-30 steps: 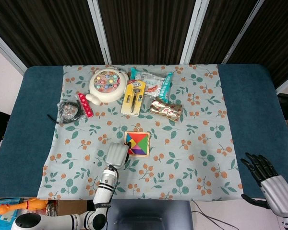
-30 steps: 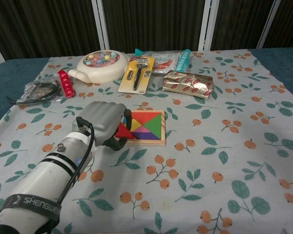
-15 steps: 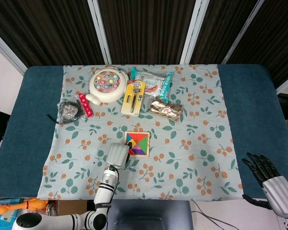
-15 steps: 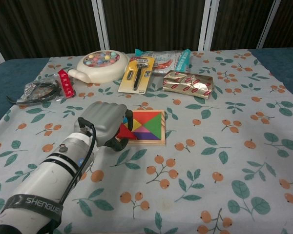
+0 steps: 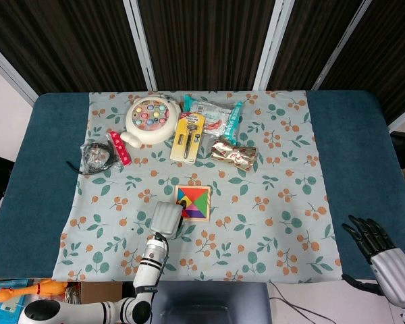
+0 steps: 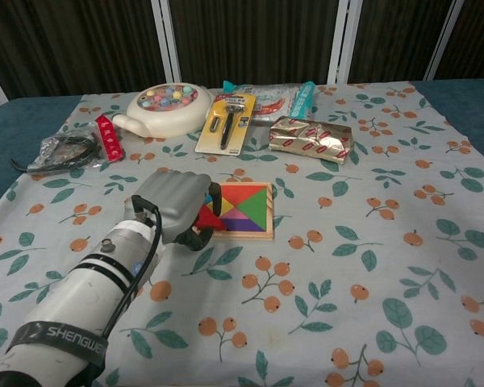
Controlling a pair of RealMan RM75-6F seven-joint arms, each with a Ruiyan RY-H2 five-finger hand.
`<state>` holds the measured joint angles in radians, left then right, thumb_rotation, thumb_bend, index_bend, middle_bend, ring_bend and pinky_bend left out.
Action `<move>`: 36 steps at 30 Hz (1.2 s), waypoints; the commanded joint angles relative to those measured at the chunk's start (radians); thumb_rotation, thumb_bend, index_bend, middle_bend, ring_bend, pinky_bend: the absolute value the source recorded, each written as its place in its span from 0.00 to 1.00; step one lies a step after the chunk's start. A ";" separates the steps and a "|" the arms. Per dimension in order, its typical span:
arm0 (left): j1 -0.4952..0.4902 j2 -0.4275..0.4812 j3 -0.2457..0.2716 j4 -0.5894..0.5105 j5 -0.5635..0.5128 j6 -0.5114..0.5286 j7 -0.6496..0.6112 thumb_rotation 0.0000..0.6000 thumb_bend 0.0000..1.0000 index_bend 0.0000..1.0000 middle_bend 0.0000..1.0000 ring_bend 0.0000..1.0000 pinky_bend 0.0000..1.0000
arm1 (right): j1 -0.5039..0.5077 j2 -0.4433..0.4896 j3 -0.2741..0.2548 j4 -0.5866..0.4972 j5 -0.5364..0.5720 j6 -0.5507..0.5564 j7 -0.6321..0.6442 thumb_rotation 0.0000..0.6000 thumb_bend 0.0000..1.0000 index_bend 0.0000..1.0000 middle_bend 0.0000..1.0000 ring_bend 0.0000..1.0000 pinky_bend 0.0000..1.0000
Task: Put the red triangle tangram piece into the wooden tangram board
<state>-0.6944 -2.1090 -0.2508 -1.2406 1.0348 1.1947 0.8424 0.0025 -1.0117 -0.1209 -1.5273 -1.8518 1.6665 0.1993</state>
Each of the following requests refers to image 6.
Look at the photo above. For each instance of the large green tangram triangle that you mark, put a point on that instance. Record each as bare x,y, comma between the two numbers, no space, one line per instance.
256,209

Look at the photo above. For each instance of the dark pleated curtain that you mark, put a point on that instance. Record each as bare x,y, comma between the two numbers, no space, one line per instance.
246,36

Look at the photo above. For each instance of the red narrow packet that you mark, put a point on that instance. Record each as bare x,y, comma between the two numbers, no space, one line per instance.
109,139

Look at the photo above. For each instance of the gold foil wrapped package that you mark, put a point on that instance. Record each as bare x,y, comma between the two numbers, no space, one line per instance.
306,139

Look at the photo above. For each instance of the wooden tangram tray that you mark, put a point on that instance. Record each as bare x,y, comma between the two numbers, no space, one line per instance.
266,235

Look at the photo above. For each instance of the yellow tangram piece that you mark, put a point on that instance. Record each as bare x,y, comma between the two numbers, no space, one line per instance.
228,206

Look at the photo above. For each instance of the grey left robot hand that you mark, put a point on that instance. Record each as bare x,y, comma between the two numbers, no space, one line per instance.
173,201

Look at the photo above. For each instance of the clear plastic teal-edged package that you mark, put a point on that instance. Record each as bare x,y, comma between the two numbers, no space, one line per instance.
274,105

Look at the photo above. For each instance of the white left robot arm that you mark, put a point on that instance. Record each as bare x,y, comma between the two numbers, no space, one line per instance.
84,290

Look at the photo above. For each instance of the red triangle tangram piece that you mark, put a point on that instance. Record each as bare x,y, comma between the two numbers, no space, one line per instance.
210,221

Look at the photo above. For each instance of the razor on yellow card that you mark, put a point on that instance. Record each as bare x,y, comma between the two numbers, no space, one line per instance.
209,141

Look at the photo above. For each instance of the floral print tablecloth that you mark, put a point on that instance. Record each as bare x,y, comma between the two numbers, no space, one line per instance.
306,282

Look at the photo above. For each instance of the large orange-red tangram triangle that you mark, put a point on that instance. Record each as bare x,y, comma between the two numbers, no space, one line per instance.
242,193

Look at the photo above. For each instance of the cream fishing game toy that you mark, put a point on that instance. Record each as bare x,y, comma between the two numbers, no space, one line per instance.
173,117

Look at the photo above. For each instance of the purple tangram parallelogram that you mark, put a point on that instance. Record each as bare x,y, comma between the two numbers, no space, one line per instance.
244,224

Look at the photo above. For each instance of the pink tangram triangle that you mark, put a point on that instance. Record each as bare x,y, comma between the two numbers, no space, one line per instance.
238,214

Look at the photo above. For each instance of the blue tangram piece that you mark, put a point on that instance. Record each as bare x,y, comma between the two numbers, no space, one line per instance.
207,199

